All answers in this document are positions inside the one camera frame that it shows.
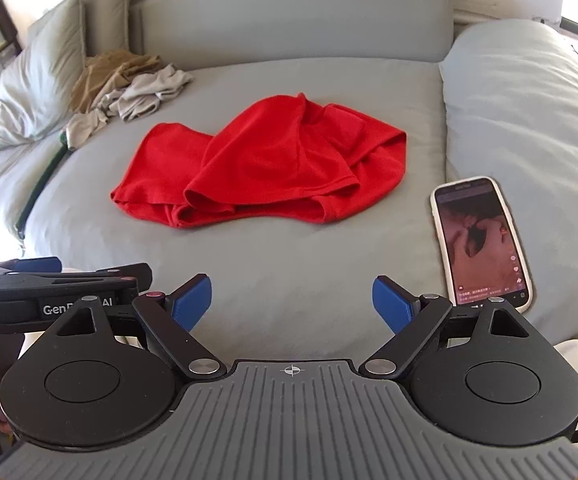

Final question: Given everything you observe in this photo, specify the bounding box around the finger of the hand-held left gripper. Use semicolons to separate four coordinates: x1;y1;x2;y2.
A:
0;256;63;276
0;262;154;311

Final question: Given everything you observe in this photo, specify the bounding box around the red sweater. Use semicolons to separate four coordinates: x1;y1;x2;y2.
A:
110;92;408;231

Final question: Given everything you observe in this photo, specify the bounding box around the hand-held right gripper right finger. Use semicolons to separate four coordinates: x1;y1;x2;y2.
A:
359;275;537;381

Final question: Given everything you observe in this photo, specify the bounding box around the large grey-green pillow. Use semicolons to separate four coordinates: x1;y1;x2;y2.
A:
0;0;88;155

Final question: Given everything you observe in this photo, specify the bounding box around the grey sofa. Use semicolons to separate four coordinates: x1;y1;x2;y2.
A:
19;0;462;361

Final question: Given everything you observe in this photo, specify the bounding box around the smartphone in white case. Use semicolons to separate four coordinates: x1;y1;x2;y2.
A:
430;176;535;311

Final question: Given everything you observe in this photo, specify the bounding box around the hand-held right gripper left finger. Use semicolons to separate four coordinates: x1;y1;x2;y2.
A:
44;274;227;380

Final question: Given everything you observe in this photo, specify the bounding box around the dark green strap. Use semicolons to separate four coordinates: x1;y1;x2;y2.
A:
16;132;70;238

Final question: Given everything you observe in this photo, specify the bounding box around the tan garment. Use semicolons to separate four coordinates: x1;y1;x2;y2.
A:
71;50;162;113

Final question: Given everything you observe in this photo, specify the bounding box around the grey-beige garment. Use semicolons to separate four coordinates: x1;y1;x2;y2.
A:
64;62;195;151

